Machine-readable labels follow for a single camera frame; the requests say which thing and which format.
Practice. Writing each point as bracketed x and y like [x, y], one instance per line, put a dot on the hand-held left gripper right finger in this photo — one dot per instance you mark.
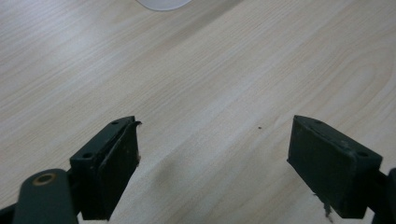
[330, 168]

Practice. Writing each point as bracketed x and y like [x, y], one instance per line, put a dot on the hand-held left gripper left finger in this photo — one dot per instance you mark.
[106, 168]

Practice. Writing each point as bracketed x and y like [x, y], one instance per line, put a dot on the white round plate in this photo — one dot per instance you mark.
[163, 4]

